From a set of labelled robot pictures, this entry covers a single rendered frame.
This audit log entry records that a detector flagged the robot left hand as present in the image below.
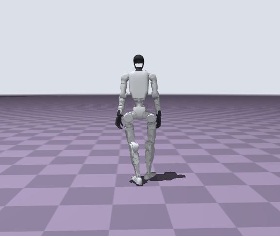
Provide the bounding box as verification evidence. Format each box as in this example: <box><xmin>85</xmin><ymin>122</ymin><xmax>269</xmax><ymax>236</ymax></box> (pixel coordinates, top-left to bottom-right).
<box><xmin>115</xmin><ymin>110</ymin><xmax>123</xmax><ymax>129</ymax></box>

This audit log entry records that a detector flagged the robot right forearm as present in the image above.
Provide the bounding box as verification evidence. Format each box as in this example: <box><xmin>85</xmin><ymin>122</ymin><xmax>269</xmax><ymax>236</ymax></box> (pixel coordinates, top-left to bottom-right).
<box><xmin>154</xmin><ymin>93</ymin><xmax>162</xmax><ymax>115</ymax></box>

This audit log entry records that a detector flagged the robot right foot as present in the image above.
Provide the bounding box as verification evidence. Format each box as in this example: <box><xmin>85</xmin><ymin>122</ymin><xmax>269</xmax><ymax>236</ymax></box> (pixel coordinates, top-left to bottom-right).
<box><xmin>143</xmin><ymin>172</ymin><xmax>156</xmax><ymax>179</ymax></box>

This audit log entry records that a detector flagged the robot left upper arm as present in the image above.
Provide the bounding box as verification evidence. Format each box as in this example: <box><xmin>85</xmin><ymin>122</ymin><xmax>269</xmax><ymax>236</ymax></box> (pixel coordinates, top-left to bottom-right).
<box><xmin>120</xmin><ymin>73</ymin><xmax>129</xmax><ymax>98</ymax></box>

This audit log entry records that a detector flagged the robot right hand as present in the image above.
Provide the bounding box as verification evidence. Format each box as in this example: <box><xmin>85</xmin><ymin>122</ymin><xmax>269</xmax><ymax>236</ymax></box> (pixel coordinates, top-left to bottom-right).
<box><xmin>156</xmin><ymin>110</ymin><xmax>161</xmax><ymax>128</ymax></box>

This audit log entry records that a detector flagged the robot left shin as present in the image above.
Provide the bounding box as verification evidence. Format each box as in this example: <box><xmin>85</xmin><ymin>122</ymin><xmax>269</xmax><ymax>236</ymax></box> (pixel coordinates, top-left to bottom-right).
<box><xmin>129</xmin><ymin>144</ymin><xmax>140</xmax><ymax>178</ymax></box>

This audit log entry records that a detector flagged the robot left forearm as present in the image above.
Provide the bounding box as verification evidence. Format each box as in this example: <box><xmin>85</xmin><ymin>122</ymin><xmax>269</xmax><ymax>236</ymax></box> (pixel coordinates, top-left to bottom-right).
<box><xmin>118</xmin><ymin>96</ymin><xmax>125</xmax><ymax>115</ymax></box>

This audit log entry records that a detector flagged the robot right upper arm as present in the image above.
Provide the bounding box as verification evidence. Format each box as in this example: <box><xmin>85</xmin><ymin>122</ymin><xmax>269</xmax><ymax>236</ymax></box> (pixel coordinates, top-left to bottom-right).
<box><xmin>148</xmin><ymin>73</ymin><xmax>158</xmax><ymax>98</ymax></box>

